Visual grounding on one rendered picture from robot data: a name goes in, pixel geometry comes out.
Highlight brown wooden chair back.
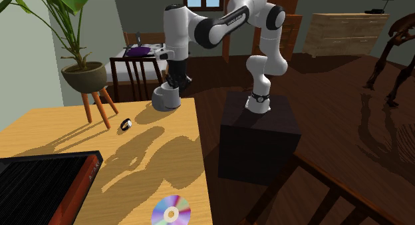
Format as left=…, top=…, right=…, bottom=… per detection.
left=122, top=31, right=167, bottom=47

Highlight light wooden chest of drawers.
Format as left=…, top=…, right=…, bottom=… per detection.
left=302, top=12, right=391, bottom=59

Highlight brown wooden chair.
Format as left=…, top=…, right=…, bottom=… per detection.
left=122, top=31, right=167, bottom=47
left=237, top=152, right=410, bottom=225

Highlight small black white ring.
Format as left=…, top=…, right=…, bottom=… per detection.
left=120, top=118, right=134, bottom=132

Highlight dark brown animal sculpture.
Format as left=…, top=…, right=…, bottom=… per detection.
left=362, top=11, right=415, bottom=108

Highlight brown wooden door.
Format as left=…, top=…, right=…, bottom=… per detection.
left=221, top=0, right=304, bottom=63

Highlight potted plant on wooden legs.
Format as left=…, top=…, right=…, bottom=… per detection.
left=0, top=0, right=127, bottom=130

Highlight dark robot stand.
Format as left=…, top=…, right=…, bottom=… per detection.
left=217, top=91, right=303, bottom=187

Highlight dark wooden slat chair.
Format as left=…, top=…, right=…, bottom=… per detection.
left=109, top=56, right=165, bottom=103

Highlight white grey mug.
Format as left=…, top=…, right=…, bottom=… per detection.
left=152, top=81, right=182, bottom=113

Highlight black device with antenna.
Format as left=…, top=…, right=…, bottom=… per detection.
left=363, top=0, right=395, bottom=15

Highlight white covered table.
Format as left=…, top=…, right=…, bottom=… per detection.
left=104, top=42, right=170, bottom=87

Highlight iridescent compact disc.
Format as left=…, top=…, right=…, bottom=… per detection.
left=150, top=194, right=192, bottom=225

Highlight black red ribbed console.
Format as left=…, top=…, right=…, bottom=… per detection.
left=0, top=150, right=104, bottom=225

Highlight purple round cushion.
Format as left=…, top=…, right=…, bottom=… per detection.
left=124, top=46, right=152, bottom=58

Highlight light wooden table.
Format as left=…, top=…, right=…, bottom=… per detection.
left=0, top=97, right=213, bottom=225

